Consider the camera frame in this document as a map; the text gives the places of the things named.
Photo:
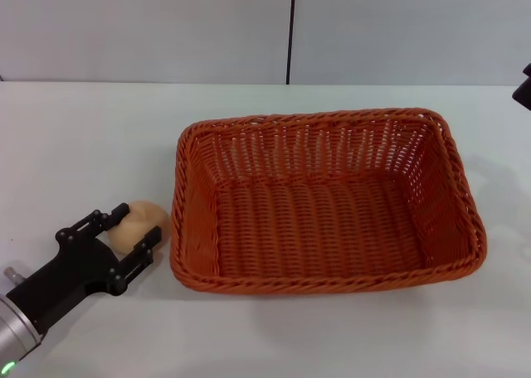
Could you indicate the black vertical wall strip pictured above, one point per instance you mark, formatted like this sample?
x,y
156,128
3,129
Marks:
x,y
290,30

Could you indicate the round beige bread bun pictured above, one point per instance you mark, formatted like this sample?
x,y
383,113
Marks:
x,y
139,222

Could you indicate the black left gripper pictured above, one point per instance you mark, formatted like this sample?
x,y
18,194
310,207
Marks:
x,y
70,270

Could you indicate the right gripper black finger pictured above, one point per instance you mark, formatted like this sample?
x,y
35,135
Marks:
x,y
527,69
523,93

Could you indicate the orange woven plastic basket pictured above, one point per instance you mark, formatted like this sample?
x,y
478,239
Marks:
x,y
323,229

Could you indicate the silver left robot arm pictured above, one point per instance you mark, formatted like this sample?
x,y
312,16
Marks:
x,y
14,336

